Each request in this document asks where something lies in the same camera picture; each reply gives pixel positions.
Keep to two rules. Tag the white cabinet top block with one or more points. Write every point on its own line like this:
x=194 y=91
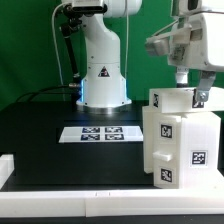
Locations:
x=176 y=100

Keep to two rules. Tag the white door panel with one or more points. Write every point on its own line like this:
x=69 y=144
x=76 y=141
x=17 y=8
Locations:
x=148 y=115
x=166 y=150

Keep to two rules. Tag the white marker tag sheet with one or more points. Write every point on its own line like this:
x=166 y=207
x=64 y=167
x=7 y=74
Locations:
x=101 y=134

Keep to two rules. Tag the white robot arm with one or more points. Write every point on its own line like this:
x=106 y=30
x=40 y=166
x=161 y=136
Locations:
x=103 y=87

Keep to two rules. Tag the white fence rail frame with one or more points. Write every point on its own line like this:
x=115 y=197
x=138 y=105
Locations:
x=34 y=204

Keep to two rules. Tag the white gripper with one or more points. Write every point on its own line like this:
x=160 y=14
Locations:
x=204 y=51

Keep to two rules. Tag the white cabinet body box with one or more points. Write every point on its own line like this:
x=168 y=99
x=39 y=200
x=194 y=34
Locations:
x=199 y=151

